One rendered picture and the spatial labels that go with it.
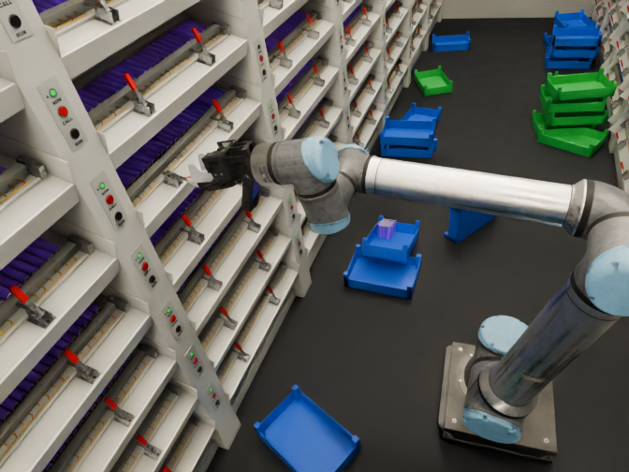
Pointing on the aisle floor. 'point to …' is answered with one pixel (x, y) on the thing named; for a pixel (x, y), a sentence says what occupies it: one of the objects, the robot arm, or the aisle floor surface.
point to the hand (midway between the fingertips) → (195, 179)
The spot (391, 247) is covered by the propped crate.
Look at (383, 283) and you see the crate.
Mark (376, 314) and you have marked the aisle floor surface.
